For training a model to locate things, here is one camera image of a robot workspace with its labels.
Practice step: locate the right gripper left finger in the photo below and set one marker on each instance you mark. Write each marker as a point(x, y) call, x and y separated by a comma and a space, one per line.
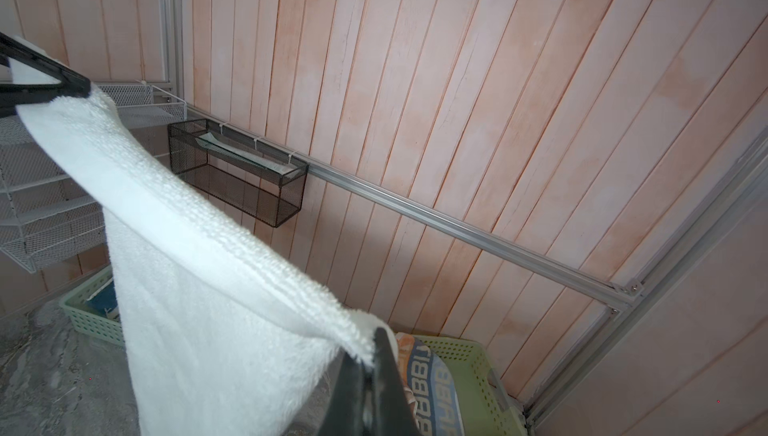
point(345, 415)

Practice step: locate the red white blue towel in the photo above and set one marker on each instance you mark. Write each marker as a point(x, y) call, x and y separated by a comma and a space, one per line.
point(429, 388)

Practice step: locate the blue Doraemon towel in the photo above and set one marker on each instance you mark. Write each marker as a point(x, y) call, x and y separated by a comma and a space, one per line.
point(103, 300)

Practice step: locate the black wire mesh basket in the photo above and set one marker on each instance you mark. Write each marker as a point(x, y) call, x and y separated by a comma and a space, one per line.
point(243, 171)

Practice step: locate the mint green plastic basket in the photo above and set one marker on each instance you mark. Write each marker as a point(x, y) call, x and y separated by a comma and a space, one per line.
point(87, 321)

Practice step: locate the plain white towel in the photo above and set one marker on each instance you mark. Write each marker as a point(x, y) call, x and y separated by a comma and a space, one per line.
point(223, 335)

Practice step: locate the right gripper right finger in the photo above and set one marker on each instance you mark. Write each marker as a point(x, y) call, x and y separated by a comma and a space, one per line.
point(386, 411)

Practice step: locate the light green plastic basket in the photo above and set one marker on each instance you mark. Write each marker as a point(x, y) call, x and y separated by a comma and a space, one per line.
point(485, 407)

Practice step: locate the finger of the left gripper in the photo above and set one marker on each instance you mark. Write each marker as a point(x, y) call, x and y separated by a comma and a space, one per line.
point(27, 100)
point(37, 76)

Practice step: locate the white wire mesh shelf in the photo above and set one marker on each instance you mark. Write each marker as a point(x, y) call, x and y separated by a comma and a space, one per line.
point(46, 217)

